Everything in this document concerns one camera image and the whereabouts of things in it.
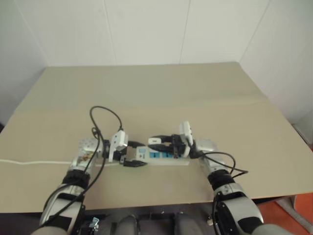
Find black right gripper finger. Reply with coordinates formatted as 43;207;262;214
149;134;173;143
147;143;175;153

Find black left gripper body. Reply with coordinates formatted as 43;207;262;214
112;141;132;167

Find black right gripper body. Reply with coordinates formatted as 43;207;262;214
170;133;190;160

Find white power strip blue sockets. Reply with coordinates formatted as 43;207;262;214
121;144;191;168

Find dark grey rounded shape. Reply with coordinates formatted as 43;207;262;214
111;214;140;235
172;211;204;235

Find grey furniture leg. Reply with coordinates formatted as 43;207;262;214
275;195;298;221

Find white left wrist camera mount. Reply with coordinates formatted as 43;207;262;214
108;131;130;163

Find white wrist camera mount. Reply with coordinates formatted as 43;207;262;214
108;131;130;163
179;121;195;157

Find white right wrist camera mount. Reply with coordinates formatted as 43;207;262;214
179;121;195;157

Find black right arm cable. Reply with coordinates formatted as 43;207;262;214
194;151;249;178

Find white power strip cord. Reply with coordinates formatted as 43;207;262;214
0;159;121;168

